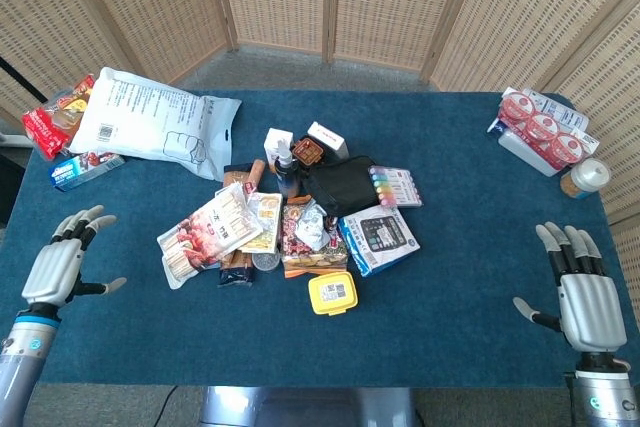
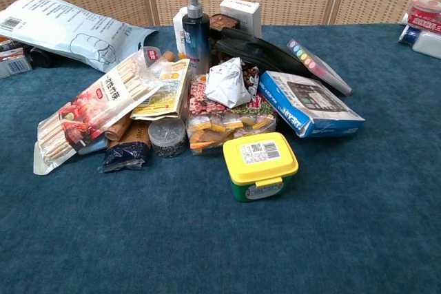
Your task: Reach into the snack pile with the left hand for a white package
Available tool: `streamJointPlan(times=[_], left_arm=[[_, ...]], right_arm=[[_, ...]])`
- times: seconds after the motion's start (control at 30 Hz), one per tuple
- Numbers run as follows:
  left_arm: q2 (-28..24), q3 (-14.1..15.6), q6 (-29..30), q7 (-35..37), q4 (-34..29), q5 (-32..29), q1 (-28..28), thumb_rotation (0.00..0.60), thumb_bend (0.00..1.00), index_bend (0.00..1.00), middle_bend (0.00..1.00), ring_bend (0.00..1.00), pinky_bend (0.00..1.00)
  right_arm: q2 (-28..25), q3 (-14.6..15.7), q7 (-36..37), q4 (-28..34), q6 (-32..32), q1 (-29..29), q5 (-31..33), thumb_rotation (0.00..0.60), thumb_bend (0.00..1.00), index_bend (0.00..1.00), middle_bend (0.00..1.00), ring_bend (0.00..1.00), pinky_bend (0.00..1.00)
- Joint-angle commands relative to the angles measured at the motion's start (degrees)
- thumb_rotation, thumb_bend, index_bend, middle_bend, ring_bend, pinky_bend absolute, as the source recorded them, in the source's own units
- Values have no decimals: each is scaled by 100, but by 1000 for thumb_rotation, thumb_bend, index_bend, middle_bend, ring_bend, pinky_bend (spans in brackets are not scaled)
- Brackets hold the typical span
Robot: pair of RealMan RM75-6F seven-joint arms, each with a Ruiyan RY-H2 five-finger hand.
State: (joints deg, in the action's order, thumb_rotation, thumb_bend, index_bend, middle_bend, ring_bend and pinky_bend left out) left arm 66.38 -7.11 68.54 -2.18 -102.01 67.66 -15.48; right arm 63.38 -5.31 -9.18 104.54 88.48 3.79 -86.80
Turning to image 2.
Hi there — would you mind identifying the mixed snack candy bag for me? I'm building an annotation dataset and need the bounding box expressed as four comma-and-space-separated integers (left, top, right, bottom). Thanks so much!
185, 73, 278, 156

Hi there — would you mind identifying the white crumpled snack bag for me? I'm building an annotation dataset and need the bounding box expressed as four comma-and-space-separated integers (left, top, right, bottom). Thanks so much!
205, 56, 252, 109

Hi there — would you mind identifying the chocolate ball snack bag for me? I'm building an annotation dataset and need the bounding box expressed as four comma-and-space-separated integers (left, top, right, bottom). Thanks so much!
241, 63, 260, 97

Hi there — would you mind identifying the bamboo skewers packet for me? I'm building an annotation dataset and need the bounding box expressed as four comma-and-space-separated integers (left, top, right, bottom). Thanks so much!
32, 49, 163, 176

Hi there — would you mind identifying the white face mask bag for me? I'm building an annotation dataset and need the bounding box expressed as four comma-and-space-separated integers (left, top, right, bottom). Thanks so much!
0, 0, 157, 74

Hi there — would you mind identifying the round clear jar of screws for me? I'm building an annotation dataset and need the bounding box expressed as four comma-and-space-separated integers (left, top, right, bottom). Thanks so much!
147, 118, 188, 158

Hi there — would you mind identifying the yellow lidded green container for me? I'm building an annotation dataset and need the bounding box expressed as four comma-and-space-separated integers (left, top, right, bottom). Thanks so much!
222, 132, 300, 203

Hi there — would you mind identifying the yellow cartoon snack packet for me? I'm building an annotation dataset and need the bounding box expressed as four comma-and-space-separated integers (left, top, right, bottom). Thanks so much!
130, 58, 191, 121

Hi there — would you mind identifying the blue tablecloth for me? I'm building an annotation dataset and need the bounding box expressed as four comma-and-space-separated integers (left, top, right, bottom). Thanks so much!
0, 23, 441, 294

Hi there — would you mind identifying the black folded pouch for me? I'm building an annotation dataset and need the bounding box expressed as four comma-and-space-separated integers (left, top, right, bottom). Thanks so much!
214, 28, 313, 78

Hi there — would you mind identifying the dark spaghetti package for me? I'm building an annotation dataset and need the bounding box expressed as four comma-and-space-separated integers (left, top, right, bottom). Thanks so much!
98, 120, 152, 174

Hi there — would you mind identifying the blue calculator box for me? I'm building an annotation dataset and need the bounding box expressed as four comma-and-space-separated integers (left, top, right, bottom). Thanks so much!
258, 70, 366, 138

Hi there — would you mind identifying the dark blue spray bottle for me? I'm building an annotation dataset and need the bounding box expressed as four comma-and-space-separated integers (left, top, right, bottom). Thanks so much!
181, 0, 212, 76

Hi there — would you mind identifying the brown cylindrical tube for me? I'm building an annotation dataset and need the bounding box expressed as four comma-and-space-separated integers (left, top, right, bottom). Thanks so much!
103, 113, 133, 143

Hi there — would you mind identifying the white carton with orange print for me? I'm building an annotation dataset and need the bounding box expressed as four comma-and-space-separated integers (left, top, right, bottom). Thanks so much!
172, 6, 189, 61

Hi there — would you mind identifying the brown patterned small box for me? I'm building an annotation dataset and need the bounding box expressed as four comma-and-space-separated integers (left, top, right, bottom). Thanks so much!
209, 13, 240, 33

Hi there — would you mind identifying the sticky index tabs pack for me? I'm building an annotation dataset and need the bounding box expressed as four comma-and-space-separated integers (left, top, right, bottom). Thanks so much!
287, 39, 354, 97

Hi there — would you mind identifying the white cardboard box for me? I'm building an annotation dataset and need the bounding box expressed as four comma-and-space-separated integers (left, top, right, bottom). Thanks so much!
219, 0, 263, 39

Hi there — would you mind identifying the light blue flat case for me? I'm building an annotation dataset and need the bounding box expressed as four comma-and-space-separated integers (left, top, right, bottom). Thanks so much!
77, 134, 110, 156

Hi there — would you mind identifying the small barcode cardboard box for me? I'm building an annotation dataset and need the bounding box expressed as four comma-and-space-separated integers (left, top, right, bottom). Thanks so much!
0, 53, 34, 80

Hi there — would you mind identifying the red labelled small box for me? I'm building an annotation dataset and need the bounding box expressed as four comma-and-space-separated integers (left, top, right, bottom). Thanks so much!
0, 37, 25, 63

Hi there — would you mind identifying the red and white package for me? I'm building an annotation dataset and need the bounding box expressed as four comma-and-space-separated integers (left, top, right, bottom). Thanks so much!
401, 0, 441, 36

